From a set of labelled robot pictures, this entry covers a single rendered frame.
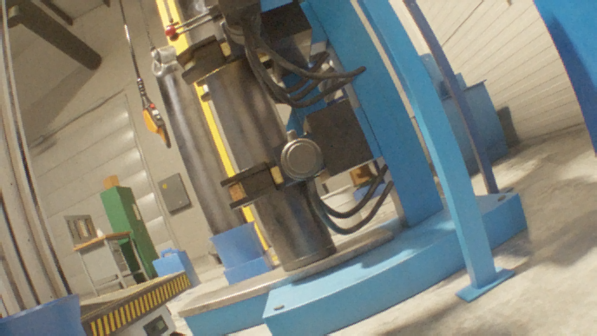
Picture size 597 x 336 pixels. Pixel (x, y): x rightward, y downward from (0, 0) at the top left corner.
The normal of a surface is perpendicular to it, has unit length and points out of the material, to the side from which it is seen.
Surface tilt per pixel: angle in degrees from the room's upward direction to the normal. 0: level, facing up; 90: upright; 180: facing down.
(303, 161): 90
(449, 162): 90
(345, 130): 90
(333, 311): 90
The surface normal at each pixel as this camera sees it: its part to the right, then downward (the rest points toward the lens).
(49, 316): 0.95, 0.06
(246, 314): 0.00, -0.07
